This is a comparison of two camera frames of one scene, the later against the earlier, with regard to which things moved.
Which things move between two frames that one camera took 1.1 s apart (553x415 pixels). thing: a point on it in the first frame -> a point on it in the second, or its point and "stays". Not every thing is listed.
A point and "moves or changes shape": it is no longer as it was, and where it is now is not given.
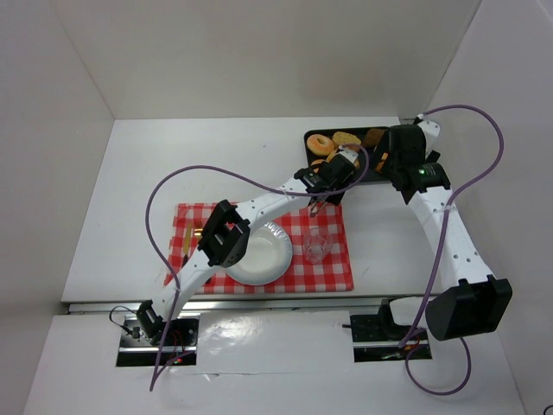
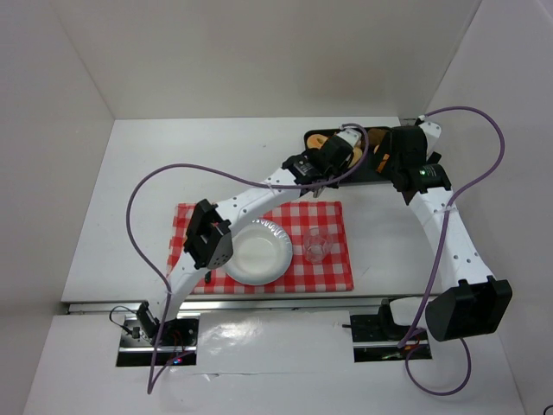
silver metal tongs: x=316 y=207 moves or changes shape
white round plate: x=268 y=255 stays
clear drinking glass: x=317 y=244 stays
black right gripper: x=381 y=155 stays
